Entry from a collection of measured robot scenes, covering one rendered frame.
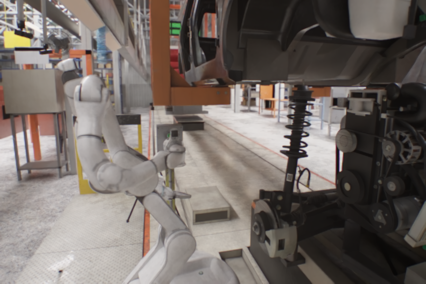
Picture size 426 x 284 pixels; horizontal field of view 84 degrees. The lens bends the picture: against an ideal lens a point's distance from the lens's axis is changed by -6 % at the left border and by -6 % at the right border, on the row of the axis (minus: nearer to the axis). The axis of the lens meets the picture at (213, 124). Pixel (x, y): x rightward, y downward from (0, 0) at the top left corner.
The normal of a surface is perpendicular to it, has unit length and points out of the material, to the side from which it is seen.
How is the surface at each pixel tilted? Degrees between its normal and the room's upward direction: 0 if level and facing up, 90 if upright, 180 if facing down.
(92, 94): 72
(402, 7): 90
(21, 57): 90
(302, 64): 133
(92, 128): 63
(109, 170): 58
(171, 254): 89
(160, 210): 92
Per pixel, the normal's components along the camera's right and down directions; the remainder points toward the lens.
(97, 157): 0.71, -0.25
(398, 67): 0.24, 0.14
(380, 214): -0.97, 0.04
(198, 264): 0.39, -0.16
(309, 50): 0.17, 0.78
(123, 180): 0.86, -0.15
